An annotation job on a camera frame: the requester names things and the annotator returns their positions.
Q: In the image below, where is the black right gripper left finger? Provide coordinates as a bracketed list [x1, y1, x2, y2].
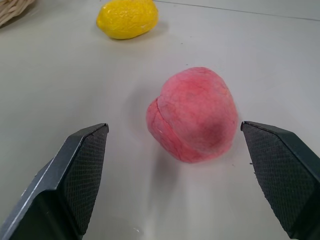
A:
[0, 122, 110, 240]

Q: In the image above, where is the wicker basket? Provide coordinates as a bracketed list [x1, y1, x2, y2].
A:
[0, 0, 39, 27]

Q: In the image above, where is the pink peach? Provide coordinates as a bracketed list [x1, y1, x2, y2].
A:
[145, 66, 238, 164]

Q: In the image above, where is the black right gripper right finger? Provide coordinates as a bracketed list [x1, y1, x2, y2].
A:
[240, 120, 320, 240]

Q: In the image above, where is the yellow lemon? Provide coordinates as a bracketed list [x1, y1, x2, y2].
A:
[95, 0, 160, 40]

